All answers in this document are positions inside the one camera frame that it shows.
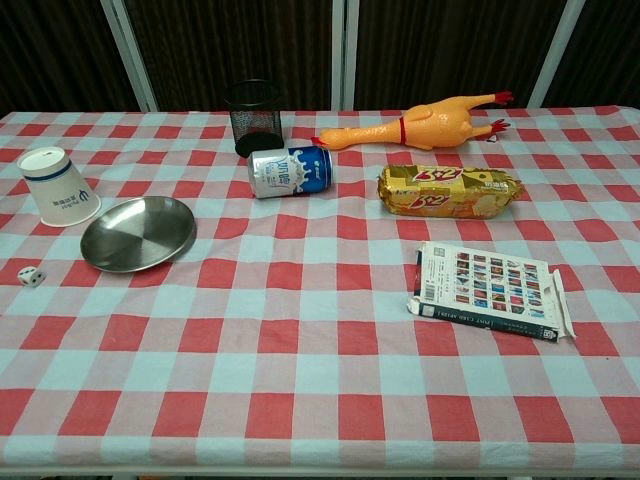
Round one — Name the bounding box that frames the black mesh pen holder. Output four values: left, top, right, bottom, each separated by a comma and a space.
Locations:
223, 78, 285, 159

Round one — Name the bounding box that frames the blue white drink can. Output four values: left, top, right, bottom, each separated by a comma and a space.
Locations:
247, 145, 334, 200

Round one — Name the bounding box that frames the white paper cup blue logo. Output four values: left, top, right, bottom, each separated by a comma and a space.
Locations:
18, 146, 102, 229

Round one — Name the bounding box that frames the round metal plate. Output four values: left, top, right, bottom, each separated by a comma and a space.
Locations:
79, 195, 198, 274

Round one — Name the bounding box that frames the yellow rubber chicken toy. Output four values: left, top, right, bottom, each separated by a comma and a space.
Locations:
310, 90, 515, 151

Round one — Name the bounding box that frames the red white checked tablecloth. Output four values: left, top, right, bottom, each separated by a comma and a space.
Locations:
0, 105, 640, 469

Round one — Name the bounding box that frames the dark brown partition panel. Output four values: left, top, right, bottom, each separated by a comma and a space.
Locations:
123, 0, 335, 112
542, 0, 640, 109
354, 0, 569, 110
0, 0, 144, 119

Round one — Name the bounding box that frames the small white die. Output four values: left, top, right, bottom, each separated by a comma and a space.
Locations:
17, 266, 48, 289

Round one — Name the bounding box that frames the yellow biscuit packet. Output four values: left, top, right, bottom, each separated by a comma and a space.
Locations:
376, 164, 526, 221

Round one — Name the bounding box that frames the white partition post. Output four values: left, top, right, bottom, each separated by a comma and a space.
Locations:
99, 0, 159, 112
528, 0, 586, 109
330, 0, 360, 111

